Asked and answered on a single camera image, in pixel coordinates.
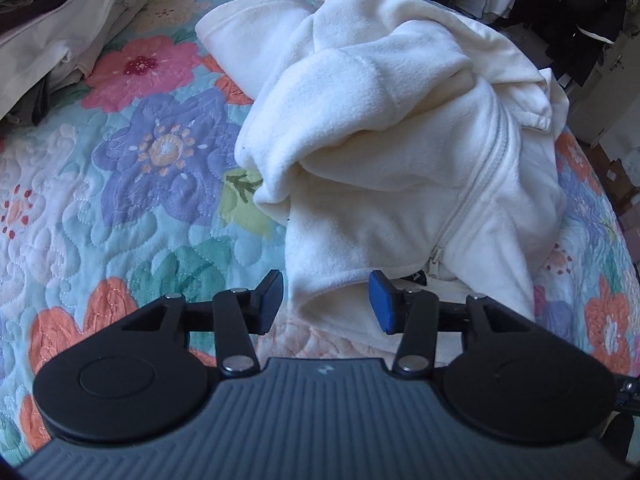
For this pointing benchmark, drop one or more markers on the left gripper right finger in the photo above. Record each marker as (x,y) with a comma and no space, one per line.
(418,316)

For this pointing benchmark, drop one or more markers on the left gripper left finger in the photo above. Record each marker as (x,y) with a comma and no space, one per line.
(232,315)

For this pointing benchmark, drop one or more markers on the white fleece zip jacket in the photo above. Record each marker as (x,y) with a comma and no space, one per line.
(393,135)

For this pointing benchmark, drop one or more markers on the pile of folded clothes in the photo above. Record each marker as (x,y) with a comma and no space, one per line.
(47,45)

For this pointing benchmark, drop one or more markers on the floral quilted bedspread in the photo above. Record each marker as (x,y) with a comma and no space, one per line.
(128,189)

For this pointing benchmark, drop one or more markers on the black track jacket white stripe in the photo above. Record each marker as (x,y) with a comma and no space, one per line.
(577,32)

